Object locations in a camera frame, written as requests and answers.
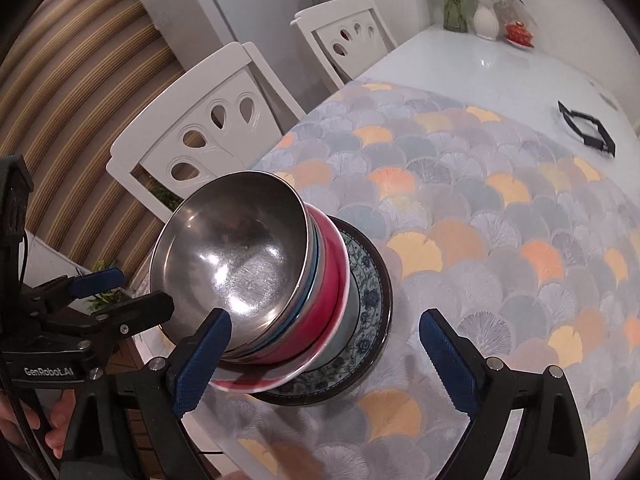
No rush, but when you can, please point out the green potted plant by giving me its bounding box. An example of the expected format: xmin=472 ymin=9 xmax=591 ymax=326
xmin=87 ymin=260 xmax=131 ymax=311

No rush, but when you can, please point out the fan-patterned table mat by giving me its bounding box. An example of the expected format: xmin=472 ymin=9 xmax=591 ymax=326
xmin=200 ymin=77 xmax=640 ymax=480

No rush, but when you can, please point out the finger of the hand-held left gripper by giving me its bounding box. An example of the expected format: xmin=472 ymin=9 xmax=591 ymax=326
xmin=22 ymin=268 xmax=125 ymax=311
xmin=30 ymin=292 xmax=175 ymax=356

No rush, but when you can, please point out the steel bowl with blue outside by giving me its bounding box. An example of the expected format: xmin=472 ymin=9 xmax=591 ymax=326
xmin=149 ymin=171 xmax=321 ymax=356

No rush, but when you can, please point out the white cabinet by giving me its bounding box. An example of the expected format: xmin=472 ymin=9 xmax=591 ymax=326
xmin=125 ymin=0 xmax=346 ymax=111

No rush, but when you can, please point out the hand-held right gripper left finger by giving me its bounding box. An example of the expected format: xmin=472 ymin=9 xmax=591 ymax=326
xmin=60 ymin=307 xmax=232 ymax=480

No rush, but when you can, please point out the person's left hand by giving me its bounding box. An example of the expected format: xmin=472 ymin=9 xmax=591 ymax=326
xmin=0 ymin=390 xmax=78 ymax=456

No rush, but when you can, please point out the pink polka-dot bowl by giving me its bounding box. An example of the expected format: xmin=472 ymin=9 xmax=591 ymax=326
xmin=209 ymin=240 xmax=357 ymax=393

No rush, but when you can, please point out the white dining chair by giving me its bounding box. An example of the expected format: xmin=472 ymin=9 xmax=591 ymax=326
xmin=290 ymin=0 xmax=399 ymax=93
xmin=106 ymin=41 xmax=307 ymax=223

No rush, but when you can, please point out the steel bowl with red outside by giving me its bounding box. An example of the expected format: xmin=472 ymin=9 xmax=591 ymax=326
xmin=235 ymin=205 xmax=351 ymax=366

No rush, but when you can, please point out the teal floral plate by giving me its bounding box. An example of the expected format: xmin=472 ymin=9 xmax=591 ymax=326
xmin=257 ymin=215 xmax=394 ymax=407

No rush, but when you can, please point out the black plastic frame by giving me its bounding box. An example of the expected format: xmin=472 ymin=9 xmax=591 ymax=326
xmin=557 ymin=101 xmax=616 ymax=157

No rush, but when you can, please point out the white vase with flowers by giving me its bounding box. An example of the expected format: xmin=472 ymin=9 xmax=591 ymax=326
xmin=465 ymin=0 xmax=538 ymax=41

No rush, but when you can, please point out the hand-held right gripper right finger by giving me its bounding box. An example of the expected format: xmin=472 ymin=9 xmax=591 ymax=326
xmin=419 ymin=308 xmax=591 ymax=480

